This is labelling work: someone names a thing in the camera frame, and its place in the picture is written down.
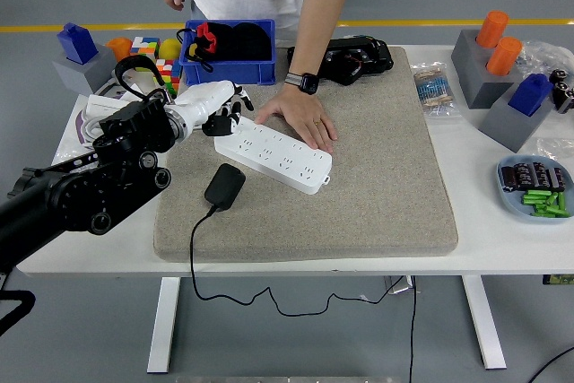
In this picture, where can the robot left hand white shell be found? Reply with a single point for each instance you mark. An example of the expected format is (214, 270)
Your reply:
(206, 98)

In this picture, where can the person's left hand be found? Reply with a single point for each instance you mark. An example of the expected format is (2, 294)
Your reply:
(300, 114)

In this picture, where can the white power strip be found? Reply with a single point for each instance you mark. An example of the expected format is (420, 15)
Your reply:
(287, 163)

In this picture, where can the black plug adapter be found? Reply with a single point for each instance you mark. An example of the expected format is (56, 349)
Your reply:
(224, 185)

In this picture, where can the blue plastic bin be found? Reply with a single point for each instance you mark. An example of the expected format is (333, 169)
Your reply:
(224, 73)

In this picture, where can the black wristwatch striped band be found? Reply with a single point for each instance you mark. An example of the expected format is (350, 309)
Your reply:
(309, 83)

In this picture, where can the scrambled Rubik's cube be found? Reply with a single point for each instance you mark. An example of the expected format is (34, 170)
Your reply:
(145, 46)
(172, 74)

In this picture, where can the red and black clip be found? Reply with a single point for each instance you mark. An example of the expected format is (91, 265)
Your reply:
(207, 33)

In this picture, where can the yellow ball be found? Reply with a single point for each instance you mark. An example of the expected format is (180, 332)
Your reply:
(170, 47)

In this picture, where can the black cloth pouch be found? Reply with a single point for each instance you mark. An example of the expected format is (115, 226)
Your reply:
(246, 42)

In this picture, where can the orange cone piece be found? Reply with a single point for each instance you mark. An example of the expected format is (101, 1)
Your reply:
(119, 47)

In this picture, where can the grey-brown mat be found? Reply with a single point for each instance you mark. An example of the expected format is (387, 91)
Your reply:
(359, 176)

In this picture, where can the black device housing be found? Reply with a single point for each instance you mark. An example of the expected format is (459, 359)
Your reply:
(372, 58)

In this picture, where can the white rectangular box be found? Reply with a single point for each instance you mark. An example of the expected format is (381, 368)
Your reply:
(103, 105)

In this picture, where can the blue house-shaped block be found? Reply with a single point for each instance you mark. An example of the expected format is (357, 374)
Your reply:
(531, 96)
(77, 42)

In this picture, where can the bag of resistors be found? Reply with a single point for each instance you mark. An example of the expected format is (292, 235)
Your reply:
(435, 91)

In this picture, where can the grey two-hole holder block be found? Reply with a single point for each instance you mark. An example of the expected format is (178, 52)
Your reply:
(475, 82)

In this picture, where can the orange cylinder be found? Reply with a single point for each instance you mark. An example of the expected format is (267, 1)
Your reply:
(492, 28)
(504, 55)

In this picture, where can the black capacitor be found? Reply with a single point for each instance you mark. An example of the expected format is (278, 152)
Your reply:
(557, 179)
(524, 175)
(540, 174)
(508, 179)

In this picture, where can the pale blue plate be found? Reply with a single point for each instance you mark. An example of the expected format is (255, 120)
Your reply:
(511, 206)

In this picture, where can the white table leg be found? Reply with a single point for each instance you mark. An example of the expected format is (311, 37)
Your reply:
(163, 324)
(484, 324)

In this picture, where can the clear plastic bag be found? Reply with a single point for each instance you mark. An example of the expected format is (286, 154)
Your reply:
(538, 53)
(556, 147)

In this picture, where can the green cylinder cell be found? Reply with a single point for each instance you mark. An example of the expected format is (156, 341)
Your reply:
(533, 199)
(554, 200)
(543, 207)
(551, 214)
(538, 193)
(562, 202)

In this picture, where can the large black silver-capped cylinder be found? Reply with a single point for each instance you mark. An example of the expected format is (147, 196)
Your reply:
(560, 76)
(565, 97)

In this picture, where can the green and black box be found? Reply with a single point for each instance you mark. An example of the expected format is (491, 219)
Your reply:
(558, 280)

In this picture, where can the white square switch panel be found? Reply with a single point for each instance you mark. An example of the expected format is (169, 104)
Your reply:
(141, 87)

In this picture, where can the clear plastic bracket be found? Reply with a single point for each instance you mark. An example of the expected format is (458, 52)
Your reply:
(399, 285)

